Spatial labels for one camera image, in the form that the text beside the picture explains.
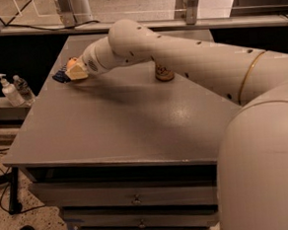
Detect copper la croix can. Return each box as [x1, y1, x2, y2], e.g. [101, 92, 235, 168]
[155, 64, 174, 82]

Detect top grey drawer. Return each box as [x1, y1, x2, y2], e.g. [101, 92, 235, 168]
[29, 183, 217, 207]

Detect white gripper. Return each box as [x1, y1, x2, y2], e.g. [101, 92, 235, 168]
[66, 37, 114, 80]

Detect black floor cable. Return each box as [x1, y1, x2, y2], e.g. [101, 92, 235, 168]
[0, 137, 46, 216]

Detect clear plastic water bottle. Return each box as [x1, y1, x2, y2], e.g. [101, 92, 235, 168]
[13, 74, 36, 106]

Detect black cable on ledge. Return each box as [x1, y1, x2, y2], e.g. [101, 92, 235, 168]
[0, 0, 101, 35]

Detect middle grey drawer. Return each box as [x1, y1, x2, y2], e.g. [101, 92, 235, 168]
[61, 205, 219, 228]

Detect black metal stand leg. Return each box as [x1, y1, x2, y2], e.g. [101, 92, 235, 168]
[9, 168, 22, 215]

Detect white pump sanitizer bottle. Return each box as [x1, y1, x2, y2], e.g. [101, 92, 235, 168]
[0, 73, 25, 107]

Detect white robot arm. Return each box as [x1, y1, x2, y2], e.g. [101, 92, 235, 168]
[66, 19, 288, 230]

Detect dark blue rxbar wrapper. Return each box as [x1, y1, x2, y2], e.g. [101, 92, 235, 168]
[52, 67, 70, 83]

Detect orange fruit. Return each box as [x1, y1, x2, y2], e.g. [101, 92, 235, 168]
[66, 57, 77, 70]

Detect grey drawer cabinet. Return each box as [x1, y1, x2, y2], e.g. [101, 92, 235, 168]
[0, 24, 252, 230]

